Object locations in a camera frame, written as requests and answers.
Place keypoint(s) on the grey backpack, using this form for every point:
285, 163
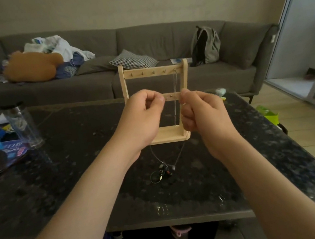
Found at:
208, 46

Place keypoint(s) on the pink item under table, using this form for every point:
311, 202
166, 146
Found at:
179, 231

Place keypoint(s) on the small yellow block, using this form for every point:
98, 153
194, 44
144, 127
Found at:
223, 98

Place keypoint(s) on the person's right hand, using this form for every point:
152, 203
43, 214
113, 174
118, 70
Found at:
208, 118

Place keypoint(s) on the person's left forearm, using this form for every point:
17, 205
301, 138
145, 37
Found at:
68, 232

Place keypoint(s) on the blue crumpled garment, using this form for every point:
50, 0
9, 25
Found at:
74, 64

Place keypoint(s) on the white crumpled garment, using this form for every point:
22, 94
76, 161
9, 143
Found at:
61, 48

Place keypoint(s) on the wooden jewelry stand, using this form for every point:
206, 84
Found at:
175, 134

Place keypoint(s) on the clear plastic tumbler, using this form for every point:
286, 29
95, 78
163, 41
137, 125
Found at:
23, 126

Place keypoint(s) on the grey fabric sofa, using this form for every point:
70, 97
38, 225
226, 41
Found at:
155, 37

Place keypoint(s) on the person's left hand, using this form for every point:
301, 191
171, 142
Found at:
140, 123

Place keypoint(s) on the sliding glass door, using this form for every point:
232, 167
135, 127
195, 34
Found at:
304, 24

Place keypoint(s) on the checkered pillow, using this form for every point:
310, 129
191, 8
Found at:
132, 59

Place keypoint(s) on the small black object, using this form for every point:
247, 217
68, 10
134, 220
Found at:
282, 128

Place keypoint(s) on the person's right forearm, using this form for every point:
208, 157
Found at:
276, 200

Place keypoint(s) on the dark shoe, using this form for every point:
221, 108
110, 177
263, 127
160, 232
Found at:
312, 72

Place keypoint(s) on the green bag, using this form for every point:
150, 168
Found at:
268, 116

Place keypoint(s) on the brown plush toy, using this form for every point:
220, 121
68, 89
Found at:
31, 66

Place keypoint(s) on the grey flat cushion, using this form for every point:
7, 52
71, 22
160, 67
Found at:
94, 65

